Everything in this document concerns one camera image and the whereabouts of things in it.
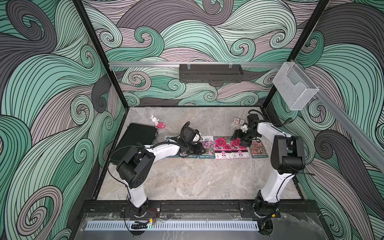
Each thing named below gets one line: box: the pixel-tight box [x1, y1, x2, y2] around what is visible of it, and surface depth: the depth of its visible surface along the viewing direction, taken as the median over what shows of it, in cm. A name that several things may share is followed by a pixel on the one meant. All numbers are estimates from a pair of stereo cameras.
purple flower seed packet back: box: [200, 136, 216, 159], surface depth 98 cm
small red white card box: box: [232, 117, 245, 126], surface depth 112 cm
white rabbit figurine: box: [150, 114, 160, 126], surface depth 106 cm
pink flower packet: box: [231, 138, 250, 159], surface depth 97 cm
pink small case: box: [156, 122, 166, 129], surface depth 109 cm
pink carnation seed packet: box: [213, 136, 233, 159], surface depth 97 cm
